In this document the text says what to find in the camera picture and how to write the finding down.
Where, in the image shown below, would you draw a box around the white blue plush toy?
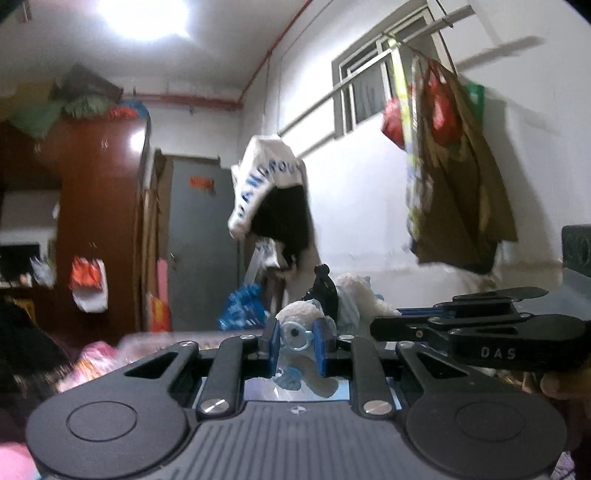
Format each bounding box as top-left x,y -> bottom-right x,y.
273,273 -> 400,401

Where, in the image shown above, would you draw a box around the blue plastic bag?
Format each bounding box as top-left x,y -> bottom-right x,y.
218,283 -> 267,331

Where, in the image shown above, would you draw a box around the black hair clip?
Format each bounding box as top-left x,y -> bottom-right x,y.
301,264 -> 339,324

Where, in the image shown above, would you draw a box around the olive hanging cloth bag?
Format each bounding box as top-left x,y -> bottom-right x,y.
411,60 -> 518,275

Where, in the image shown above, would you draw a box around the grey metal door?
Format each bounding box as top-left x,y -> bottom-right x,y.
167,159 -> 242,332

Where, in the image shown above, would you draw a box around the black hanging garment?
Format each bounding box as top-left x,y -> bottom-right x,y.
250,185 -> 311,268

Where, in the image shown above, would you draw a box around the pink floral bedding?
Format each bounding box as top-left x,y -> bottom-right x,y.
57,341 -> 119,393

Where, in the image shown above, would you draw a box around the white hoodie blue letters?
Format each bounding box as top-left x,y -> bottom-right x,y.
228,135 -> 304,240

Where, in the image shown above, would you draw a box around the dark red wooden wardrobe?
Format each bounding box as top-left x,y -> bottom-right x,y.
1,119 -> 148,346

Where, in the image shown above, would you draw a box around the red white plastic bag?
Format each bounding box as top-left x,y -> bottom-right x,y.
69,256 -> 108,314

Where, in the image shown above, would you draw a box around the red hanging bag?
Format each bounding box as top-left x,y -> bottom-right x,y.
382,96 -> 406,150

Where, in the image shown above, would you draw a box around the pile of black clothes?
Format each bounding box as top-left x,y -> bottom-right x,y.
1,299 -> 72,441

